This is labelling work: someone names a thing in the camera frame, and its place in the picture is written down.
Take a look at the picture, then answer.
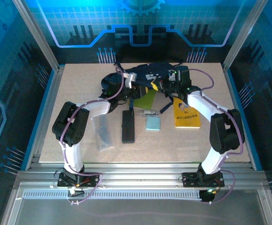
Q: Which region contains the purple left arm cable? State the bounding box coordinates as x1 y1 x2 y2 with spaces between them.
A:
60 67 125 206

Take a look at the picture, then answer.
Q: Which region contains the clear plastic ruler bag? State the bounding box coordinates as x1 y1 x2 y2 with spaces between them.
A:
91 114 115 153

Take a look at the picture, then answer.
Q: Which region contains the aluminium table side rail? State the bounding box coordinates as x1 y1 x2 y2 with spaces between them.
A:
25 67 65 171
222 65 256 171

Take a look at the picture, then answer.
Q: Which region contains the navy blue backpack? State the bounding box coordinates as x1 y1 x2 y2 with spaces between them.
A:
99 61 193 115

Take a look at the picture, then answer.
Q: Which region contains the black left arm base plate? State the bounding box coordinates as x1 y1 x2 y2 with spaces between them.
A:
57 172 98 188

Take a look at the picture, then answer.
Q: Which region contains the black pencil case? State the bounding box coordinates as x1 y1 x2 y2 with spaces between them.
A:
121 109 136 144

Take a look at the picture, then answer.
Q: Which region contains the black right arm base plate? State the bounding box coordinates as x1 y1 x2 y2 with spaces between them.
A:
181 172 225 188

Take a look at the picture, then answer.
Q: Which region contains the slotted grey cable duct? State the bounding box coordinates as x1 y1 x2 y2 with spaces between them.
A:
23 190 204 200

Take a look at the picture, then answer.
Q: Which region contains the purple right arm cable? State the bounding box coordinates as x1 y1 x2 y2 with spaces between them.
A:
189 68 246 205

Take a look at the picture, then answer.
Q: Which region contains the light blue notepad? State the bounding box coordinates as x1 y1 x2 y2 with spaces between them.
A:
145 116 161 131

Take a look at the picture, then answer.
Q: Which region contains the aluminium frame post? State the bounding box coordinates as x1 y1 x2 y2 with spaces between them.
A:
11 0 61 72
222 0 269 71

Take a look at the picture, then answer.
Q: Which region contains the small clear stationery packet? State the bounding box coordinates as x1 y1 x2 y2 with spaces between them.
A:
138 109 159 117

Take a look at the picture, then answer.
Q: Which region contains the yellow book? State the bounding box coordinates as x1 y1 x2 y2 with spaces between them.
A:
173 97 202 129

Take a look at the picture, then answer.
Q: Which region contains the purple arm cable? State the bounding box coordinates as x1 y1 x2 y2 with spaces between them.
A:
189 68 246 205
60 67 125 206

